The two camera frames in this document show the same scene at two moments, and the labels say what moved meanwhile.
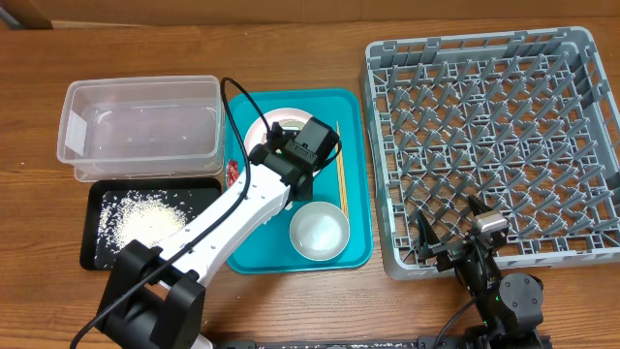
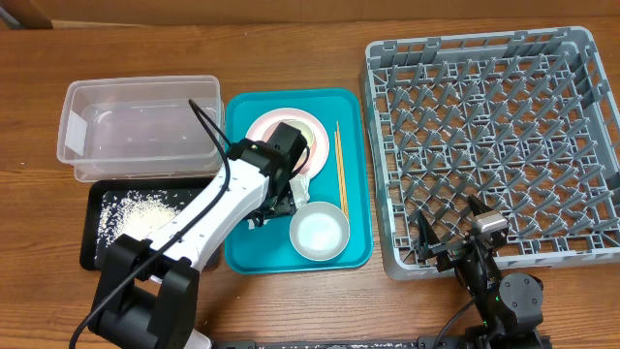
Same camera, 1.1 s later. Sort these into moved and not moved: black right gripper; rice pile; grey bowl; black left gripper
Moved: black left gripper
Not moved: black right gripper; rice pile; grey bowl
